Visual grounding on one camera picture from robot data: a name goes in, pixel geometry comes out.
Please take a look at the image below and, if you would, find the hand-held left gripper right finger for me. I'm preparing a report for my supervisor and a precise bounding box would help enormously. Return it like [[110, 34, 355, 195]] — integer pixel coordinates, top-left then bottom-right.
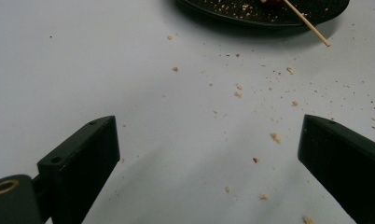
[[298, 114, 375, 224]]

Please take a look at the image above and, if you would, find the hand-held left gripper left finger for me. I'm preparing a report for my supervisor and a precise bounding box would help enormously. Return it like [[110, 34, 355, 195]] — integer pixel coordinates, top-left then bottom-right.
[[36, 115, 121, 224]]

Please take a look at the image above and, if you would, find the wooden skewer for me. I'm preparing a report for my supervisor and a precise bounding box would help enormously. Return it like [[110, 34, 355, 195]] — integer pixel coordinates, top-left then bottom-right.
[[283, 0, 332, 48]]

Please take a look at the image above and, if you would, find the black round plate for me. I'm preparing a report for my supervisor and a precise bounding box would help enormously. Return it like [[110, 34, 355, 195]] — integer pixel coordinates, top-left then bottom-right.
[[173, 0, 351, 31]]

